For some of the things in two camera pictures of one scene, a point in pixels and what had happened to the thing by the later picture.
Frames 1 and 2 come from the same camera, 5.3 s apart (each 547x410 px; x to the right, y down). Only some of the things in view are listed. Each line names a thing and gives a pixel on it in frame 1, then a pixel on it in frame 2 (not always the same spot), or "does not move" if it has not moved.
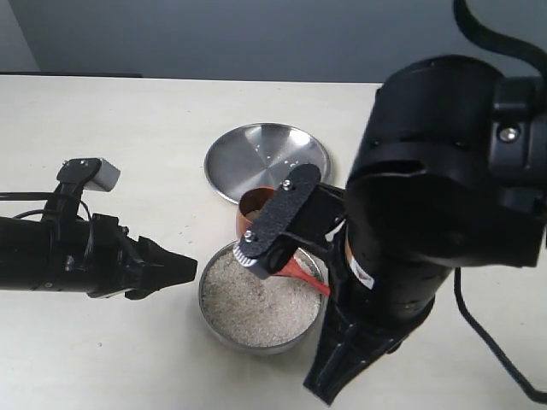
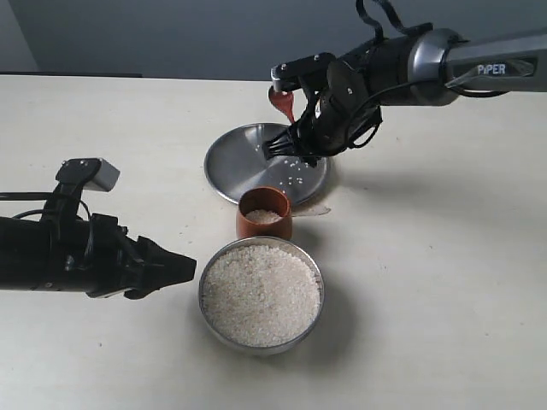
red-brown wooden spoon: (292, 269) → (284, 102)
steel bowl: (249, 313) does not move
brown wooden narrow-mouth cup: (251, 200) does not move
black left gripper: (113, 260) does not move
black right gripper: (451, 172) → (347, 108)
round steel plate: (261, 155) does not move
